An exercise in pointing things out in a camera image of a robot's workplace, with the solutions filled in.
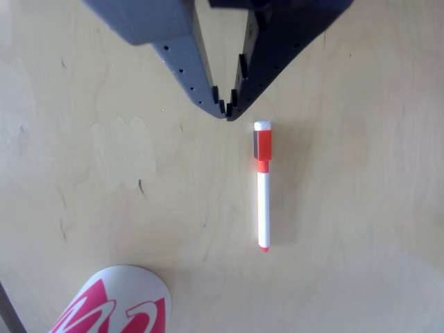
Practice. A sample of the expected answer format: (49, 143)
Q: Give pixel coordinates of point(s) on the white marker pen red cap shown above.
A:
(263, 208)

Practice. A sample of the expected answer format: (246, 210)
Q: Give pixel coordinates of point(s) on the white mug with red hearts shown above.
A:
(138, 284)

